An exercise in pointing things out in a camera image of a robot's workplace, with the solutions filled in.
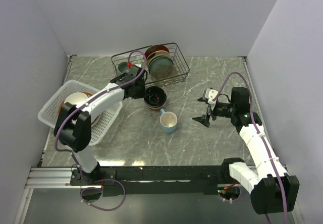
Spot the black brown bowl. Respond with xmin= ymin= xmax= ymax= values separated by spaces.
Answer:
xmin=144 ymin=86 xmax=167 ymax=108

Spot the white top bowl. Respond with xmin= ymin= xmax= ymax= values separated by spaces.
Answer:
xmin=64 ymin=92 xmax=88 ymax=104

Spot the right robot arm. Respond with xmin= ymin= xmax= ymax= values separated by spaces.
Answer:
xmin=194 ymin=87 xmax=300 ymax=214

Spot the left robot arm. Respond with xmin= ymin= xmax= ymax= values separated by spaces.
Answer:
xmin=54 ymin=65 xmax=147 ymax=185

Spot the white plastic bin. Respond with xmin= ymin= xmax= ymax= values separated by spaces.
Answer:
xmin=37 ymin=80 xmax=123 ymax=146

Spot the grey green mug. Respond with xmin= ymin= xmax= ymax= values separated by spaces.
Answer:
xmin=116 ymin=62 xmax=130 ymax=75

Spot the clear pink glass plate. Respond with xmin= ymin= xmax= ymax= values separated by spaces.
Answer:
xmin=150 ymin=66 xmax=178 ymax=81

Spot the teal plate in rack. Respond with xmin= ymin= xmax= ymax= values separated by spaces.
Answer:
xmin=148 ymin=57 xmax=173 ymax=74

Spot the light blue mug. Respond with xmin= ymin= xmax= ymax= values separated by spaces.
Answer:
xmin=159 ymin=109 xmax=178 ymax=133

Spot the cream plate in rack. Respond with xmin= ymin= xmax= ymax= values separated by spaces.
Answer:
xmin=147 ymin=50 xmax=170 ymax=67

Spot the red plate in rack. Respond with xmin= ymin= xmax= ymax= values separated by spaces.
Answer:
xmin=144 ymin=45 xmax=170 ymax=63

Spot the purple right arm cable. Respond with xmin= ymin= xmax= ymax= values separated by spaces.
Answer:
xmin=213 ymin=72 xmax=288 ymax=224

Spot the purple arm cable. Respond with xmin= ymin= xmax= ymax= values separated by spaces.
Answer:
xmin=213 ymin=72 xmax=288 ymax=224
xmin=54 ymin=51 xmax=147 ymax=154

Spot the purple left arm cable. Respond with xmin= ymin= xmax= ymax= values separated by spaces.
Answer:
xmin=54 ymin=51 xmax=147 ymax=154

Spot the black wire dish rack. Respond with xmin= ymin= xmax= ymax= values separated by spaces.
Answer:
xmin=111 ymin=42 xmax=190 ymax=87

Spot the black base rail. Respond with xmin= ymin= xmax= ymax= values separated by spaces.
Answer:
xmin=70 ymin=165 xmax=235 ymax=197

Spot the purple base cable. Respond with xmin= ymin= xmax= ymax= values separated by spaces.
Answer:
xmin=80 ymin=179 xmax=126 ymax=211

